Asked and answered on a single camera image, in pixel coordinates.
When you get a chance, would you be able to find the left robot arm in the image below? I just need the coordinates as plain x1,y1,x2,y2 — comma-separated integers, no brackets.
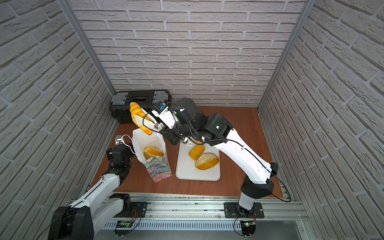
48,135,135,240

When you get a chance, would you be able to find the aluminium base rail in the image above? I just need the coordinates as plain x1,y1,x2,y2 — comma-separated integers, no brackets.
103,193,309,233

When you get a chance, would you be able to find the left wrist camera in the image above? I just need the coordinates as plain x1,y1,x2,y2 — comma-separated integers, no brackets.
115,135,122,143

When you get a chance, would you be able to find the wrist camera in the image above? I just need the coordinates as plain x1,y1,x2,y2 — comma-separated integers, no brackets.
115,135,122,143
155,102,168,114

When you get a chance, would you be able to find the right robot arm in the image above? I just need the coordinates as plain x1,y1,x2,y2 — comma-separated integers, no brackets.
130,98,279,215

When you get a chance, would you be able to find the striped oval bread roll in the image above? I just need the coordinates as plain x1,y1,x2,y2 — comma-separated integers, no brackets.
144,147,165,160

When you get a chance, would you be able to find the white rectangular tray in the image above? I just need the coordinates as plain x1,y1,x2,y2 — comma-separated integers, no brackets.
176,142,221,182

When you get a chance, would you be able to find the right small circuit board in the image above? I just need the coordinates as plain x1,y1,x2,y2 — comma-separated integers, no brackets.
240,221,256,237

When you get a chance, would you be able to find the small circuit board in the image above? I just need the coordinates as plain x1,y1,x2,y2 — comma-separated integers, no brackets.
240,221,256,237
114,221,136,237

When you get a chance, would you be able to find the white paper bag colourful bottom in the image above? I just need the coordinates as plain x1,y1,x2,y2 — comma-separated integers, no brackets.
122,129,172,183

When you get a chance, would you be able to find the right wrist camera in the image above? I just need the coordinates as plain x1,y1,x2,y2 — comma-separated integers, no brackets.
155,102,168,114

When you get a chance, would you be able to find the black plastic toolbox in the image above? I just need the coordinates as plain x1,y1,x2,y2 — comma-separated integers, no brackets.
110,90,172,124

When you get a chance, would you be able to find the large oval crusty loaf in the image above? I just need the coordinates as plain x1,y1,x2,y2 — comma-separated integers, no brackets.
195,153,220,171

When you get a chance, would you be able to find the croissant bread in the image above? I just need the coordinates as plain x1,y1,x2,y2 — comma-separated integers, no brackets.
130,102,154,136

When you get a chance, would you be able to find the small rectangular golden loaf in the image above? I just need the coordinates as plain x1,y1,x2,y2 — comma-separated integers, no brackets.
189,145,205,161

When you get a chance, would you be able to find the left small circuit board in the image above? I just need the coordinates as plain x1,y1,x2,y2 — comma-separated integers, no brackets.
114,221,136,237

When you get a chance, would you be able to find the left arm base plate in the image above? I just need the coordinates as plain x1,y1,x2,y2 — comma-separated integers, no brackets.
117,202,148,218

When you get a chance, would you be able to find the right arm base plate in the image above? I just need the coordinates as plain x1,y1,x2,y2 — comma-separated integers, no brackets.
224,202,265,219

